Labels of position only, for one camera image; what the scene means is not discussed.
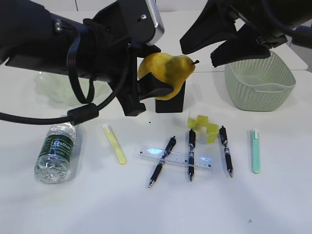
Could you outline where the green wavy glass plate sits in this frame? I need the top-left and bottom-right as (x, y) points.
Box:
(34, 72), (112, 107)

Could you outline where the yellow utility knife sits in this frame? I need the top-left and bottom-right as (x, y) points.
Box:
(102, 125), (127, 165)

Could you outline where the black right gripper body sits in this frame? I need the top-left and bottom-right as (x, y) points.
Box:
(202, 0), (287, 48)

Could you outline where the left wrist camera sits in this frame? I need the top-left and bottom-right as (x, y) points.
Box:
(117, 0), (165, 46)

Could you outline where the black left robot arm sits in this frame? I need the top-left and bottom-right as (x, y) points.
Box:
(0, 0), (173, 116)

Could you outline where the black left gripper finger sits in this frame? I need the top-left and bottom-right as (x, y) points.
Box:
(138, 73), (174, 100)

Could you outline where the clear plastic ruler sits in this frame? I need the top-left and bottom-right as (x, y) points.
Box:
(136, 147), (213, 171)

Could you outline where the green woven plastic basket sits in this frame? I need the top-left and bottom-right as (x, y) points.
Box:
(224, 51), (296, 112)

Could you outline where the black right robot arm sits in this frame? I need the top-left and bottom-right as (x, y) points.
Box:
(179, 0), (312, 67)

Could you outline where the black pen middle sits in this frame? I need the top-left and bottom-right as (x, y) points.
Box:
(188, 129), (196, 181)

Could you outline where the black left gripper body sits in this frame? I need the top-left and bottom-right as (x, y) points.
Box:
(83, 4), (161, 116)

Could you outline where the black pen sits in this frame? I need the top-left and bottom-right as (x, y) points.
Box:
(148, 136), (176, 188)
(188, 129), (196, 181)
(219, 125), (233, 177)

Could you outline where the yellow pear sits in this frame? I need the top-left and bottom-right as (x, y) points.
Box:
(137, 52), (199, 101)

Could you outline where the black pen right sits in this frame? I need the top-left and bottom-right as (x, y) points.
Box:
(219, 125), (233, 177)

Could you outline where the clear water bottle green label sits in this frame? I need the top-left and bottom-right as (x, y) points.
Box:
(34, 122), (76, 184)

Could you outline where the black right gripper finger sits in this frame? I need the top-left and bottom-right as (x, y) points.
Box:
(179, 4), (238, 55)
(210, 39), (271, 67)

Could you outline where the black square pen holder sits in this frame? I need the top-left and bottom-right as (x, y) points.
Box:
(155, 82), (186, 113)

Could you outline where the yellow waste paper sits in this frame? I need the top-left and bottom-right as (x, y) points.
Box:
(187, 111), (219, 144)

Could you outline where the black pen left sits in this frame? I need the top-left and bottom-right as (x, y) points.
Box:
(148, 136), (176, 188)

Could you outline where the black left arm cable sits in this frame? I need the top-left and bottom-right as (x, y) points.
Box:
(0, 34), (130, 125)

